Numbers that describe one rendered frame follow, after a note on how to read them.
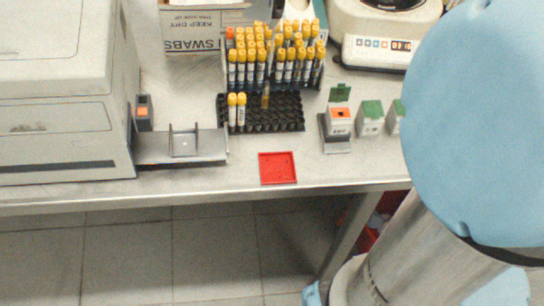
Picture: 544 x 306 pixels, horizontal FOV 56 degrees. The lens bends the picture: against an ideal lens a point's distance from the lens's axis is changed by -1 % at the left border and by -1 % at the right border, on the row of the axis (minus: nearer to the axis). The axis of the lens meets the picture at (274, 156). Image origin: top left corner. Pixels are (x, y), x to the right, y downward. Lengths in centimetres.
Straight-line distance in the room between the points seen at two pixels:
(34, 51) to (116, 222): 121
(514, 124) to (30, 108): 69
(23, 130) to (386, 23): 72
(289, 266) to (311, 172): 88
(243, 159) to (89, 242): 103
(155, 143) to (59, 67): 28
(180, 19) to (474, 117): 87
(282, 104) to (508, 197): 83
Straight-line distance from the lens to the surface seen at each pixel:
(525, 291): 67
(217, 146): 96
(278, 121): 101
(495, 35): 23
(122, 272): 185
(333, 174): 99
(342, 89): 97
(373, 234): 145
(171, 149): 92
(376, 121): 101
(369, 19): 111
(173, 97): 108
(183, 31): 109
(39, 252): 195
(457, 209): 26
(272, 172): 98
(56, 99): 79
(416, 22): 114
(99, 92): 77
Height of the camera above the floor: 173
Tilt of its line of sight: 59 degrees down
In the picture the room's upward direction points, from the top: 9 degrees clockwise
